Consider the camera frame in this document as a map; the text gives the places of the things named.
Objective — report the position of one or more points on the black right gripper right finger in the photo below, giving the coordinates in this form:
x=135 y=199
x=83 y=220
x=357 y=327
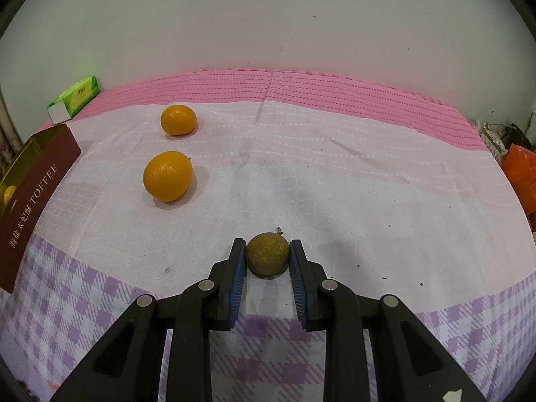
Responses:
x=367 y=337

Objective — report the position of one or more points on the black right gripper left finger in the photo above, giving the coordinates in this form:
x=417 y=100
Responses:
x=161 y=347

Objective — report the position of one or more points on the small brown longan with stem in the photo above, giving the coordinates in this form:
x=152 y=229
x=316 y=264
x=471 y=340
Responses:
x=267 y=254

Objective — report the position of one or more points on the small orange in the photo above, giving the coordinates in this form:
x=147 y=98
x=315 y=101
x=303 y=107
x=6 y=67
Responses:
x=168 y=176
x=178 y=120

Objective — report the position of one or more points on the pink purple checked tablecloth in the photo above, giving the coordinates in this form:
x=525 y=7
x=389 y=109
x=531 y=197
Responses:
x=390 y=191

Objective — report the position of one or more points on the gold metal toffee tin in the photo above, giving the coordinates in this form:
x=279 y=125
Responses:
x=35 y=173

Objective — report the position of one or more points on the orange mandarin upper in tin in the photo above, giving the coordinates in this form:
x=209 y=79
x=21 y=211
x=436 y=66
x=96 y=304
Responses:
x=8 y=194

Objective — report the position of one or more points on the orange plastic bag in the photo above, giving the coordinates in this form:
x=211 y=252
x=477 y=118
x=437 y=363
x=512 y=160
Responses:
x=519 y=167

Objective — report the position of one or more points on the green white tissue box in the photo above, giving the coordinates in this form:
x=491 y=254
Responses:
x=70 y=102

